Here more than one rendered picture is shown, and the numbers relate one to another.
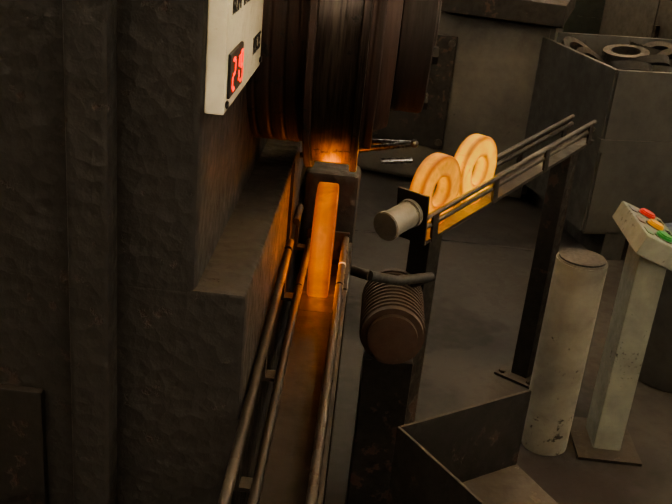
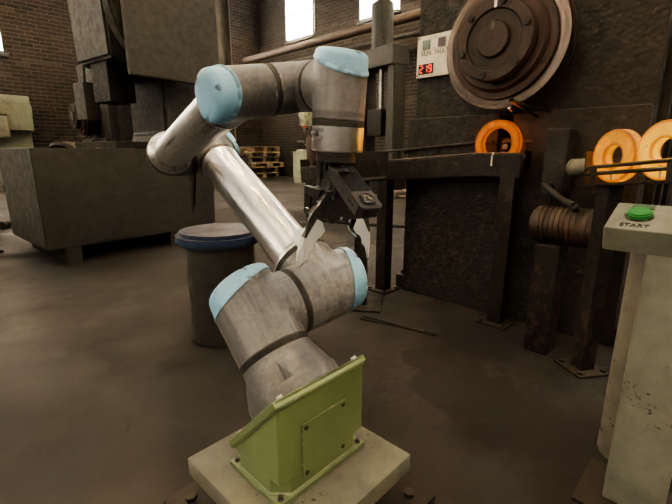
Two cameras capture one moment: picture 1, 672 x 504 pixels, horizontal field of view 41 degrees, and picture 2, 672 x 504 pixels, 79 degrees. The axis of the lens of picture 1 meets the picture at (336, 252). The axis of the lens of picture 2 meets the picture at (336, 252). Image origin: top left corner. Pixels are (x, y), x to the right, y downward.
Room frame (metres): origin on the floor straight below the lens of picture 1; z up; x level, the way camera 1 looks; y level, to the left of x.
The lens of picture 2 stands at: (2.03, -1.68, 0.72)
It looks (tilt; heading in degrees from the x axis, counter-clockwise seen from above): 14 degrees down; 133
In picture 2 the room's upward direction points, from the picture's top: straight up
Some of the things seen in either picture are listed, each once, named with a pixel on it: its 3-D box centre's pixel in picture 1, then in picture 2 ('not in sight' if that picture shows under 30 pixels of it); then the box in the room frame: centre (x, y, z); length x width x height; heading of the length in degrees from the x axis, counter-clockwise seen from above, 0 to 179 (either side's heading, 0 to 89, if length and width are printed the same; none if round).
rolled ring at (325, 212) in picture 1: (323, 239); (498, 143); (1.34, 0.02, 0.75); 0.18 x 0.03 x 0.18; 0
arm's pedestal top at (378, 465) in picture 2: not in sight; (299, 464); (1.49, -1.21, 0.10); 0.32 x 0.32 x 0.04; 0
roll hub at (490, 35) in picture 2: (419, 13); (495, 40); (1.33, -0.08, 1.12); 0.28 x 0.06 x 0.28; 179
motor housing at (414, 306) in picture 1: (381, 399); (559, 282); (1.66, -0.13, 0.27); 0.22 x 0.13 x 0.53; 179
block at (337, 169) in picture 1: (326, 228); (559, 162); (1.57, 0.02, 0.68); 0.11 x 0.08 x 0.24; 89
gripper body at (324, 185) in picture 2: not in sight; (332, 187); (1.51, -1.13, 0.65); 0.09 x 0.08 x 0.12; 164
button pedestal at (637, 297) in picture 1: (627, 336); (660, 370); (2.00, -0.74, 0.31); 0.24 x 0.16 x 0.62; 179
